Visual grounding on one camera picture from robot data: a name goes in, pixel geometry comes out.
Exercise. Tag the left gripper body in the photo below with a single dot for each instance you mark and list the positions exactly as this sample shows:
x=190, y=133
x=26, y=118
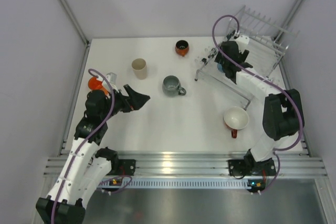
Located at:
x=128, y=100

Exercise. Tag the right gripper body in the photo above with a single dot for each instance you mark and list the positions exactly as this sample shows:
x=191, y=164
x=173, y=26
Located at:
x=219, y=60

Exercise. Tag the blue ceramic mug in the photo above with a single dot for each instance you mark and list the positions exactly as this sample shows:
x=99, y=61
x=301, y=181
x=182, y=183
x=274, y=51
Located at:
x=220, y=68

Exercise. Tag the grey ceramic mug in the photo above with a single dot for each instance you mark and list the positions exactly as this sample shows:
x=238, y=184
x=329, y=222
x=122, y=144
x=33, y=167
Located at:
x=171, y=87

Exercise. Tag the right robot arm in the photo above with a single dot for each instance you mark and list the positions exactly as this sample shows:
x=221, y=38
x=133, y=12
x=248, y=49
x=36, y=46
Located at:
x=282, y=111

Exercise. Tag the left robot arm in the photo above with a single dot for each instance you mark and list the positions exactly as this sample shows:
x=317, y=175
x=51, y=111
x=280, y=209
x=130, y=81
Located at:
x=87, y=163

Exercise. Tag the silver metal dish rack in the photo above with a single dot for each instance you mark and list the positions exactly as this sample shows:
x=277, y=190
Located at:
x=268, y=44

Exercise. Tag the beige tumbler cup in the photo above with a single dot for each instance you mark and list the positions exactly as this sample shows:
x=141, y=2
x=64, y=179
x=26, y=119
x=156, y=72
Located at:
x=139, y=68

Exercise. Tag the black and red bowl cup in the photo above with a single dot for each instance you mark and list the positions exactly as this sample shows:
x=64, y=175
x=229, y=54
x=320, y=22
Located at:
x=182, y=47

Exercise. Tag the white and red mug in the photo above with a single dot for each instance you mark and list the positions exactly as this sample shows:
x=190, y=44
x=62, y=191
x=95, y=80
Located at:
x=235, y=119

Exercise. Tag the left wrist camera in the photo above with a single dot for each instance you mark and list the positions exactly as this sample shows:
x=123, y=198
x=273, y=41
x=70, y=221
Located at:
x=110, y=81

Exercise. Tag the orange mug black handle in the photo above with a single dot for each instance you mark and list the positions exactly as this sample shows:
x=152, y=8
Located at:
x=95, y=84

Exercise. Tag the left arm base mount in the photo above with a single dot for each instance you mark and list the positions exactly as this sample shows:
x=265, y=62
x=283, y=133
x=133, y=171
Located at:
x=125, y=167

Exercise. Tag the slotted cable duct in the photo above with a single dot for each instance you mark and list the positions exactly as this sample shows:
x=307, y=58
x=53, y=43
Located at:
x=189, y=183

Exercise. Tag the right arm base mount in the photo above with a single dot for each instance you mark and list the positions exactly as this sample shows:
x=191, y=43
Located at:
x=237, y=168

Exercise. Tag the aluminium mounting rail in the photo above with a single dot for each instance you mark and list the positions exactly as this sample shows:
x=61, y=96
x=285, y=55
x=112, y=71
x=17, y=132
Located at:
x=215, y=165

